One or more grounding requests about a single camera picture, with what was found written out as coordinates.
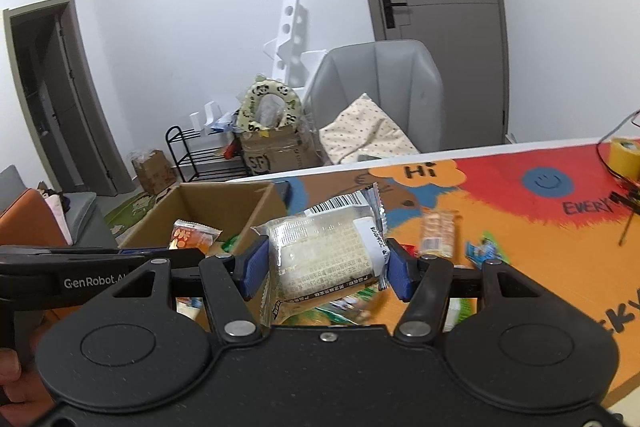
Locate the black shoe rack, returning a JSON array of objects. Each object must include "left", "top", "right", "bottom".
[{"left": 165, "top": 125, "right": 249, "bottom": 183}]

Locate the orange paw-print packet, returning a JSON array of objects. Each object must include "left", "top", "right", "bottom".
[{"left": 167, "top": 219, "right": 223, "bottom": 254}]

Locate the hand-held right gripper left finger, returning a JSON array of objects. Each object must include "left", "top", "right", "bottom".
[{"left": 107, "top": 237, "right": 271, "bottom": 342}]

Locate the black door handle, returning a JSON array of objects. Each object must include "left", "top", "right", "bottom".
[{"left": 380, "top": 0, "right": 407, "bottom": 29}]

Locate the panda print ring cushion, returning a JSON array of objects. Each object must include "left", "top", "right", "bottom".
[{"left": 237, "top": 75, "right": 304, "bottom": 136}]

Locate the pink white cloth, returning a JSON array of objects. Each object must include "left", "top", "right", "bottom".
[{"left": 37, "top": 187, "right": 74, "bottom": 248}]

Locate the logo cardboard box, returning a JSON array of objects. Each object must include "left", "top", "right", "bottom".
[{"left": 239, "top": 126, "right": 321, "bottom": 176}]

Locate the person's left hand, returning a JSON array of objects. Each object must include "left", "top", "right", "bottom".
[{"left": 0, "top": 349, "right": 24, "bottom": 408}]

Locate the cream dotted cushion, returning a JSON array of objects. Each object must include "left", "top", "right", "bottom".
[{"left": 318, "top": 92, "right": 421, "bottom": 166}]

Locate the orange sofa cushion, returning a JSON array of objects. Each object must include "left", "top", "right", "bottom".
[{"left": 0, "top": 189, "right": 74, "bottom": 249}]

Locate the thin black wire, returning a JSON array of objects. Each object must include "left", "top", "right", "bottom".
[{"left": 597, "top": 109, "right": 640, "bottom": 248}]

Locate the pile of mixed snack packets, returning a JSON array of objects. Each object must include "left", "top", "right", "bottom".
[{"left": 177, "top": 231, "right": 507, "bottom": 333}]

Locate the yellow tape roll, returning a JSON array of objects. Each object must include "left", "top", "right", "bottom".
[{"left": 610, "top": 136, "right": 640, "bottom": 178}]

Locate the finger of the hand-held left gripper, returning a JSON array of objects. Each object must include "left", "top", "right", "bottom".
[{"left": 120, "top": 247, "right": 201, "bottom": 266}]

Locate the black thin tool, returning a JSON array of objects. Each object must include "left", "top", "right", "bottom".
[{"left": 609, "top": 186, "right": 640, "bottom": 210}]

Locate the brown cardboard box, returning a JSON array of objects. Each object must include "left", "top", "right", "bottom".
[{"left": 118, "top": 180, "right": 290, "bottom": 333}]

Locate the green floor mat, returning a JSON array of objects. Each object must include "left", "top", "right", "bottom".
[{"left": 103, "top": 194, "right": 166, "bottom": 238}]

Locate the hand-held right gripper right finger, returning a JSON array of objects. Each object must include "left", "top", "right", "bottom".
[{"left": 386, "top": 238, "right": 546, "bottom": 342}]

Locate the grey chair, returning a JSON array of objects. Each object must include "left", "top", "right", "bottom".
[{"left": 304, "top": 39, "right": 446, "bottom": 166}]

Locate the clear cake packet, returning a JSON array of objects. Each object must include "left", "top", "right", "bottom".
[{"left": 249, "top": 189, "right": 391, "bottom": 328}]

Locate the grey sofa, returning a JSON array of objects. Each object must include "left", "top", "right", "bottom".
[{"left": 0, "top": 164, "right": 119, "bottom": 258}]

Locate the orange biscuit packet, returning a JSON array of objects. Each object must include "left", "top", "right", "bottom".
[{"left": 419, "top": 208, "right": 460, "bottom": 258}]

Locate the white plastic rack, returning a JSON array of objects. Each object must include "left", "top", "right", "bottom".
[{"left": 262, "top": 0, "right": 326, "bottom": 90}]

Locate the small printed cardboard box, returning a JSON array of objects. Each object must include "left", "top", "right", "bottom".
[{"left": 130, "top": 150, "right": 177, "bottom": 194}]

